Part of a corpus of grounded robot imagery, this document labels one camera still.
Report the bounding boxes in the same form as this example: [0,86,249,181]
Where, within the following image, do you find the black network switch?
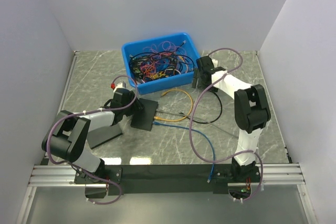
[130,98,158,132]

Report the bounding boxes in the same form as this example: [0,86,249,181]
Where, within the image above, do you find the orange ethernet cable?
[154,89,194,123]

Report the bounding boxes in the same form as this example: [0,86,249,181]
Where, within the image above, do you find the black ethernet cable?
[180,91,224,124]

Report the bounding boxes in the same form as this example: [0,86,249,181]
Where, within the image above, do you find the blue ethernet cable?
[153,121,216,184]

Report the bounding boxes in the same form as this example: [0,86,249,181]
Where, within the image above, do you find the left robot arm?
[41,88,144,185]

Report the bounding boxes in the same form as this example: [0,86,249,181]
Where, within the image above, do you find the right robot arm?
[192,56,271,182]

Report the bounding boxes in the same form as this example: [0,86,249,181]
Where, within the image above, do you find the blue plastic bin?
[121,33,200,94]

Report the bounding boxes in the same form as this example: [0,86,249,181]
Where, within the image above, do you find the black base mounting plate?
[73,164,263,197]

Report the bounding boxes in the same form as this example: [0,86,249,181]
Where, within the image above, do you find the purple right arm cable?
[188,47,263,202]

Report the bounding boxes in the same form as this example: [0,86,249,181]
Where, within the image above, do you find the tangled cables in bin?
[128,40,196,83]

